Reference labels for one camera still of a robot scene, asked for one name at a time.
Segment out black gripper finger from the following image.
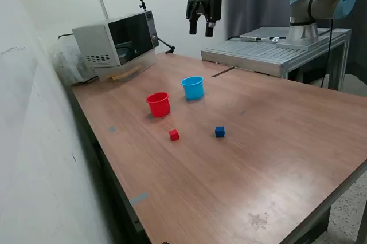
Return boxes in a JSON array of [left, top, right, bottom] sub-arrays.
[[205, 0, 223, 37], [186, 0, 201, 35]]

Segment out blue plastic bin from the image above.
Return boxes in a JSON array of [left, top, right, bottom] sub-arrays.
[[181, 76, 205, 100]]

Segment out red plastic bin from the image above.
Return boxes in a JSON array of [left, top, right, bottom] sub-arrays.
[[146, 92, 171, 119]]

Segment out aluminium profile robot stand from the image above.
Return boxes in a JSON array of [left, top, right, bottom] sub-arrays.
[[200, 27, 353, 90]]

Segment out thin metal strip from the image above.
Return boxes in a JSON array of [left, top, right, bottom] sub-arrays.
[[211, 66, 235, 78]]

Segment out yellow wooden piece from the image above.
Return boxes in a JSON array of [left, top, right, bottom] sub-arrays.
[[105, 65, 143, 81]]

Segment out silver microwave oven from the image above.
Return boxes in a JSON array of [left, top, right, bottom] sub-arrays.
[[72, 10, 160, 69]]

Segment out grey plastic bag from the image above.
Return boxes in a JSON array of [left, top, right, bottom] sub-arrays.
[[48, 40, 98, 86]]

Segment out long grey tape strip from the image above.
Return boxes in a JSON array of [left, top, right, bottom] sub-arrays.
[[129, 191, 150, 206]]

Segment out black cable on stand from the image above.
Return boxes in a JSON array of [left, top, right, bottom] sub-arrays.
[[228, 34, 287, 41]]

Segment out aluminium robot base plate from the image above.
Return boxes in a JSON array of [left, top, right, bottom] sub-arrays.
[[275, 35, 330, 50]]

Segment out thick black robot power cable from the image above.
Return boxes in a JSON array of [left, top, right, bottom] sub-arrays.
[[321, 19, 335, 89]]

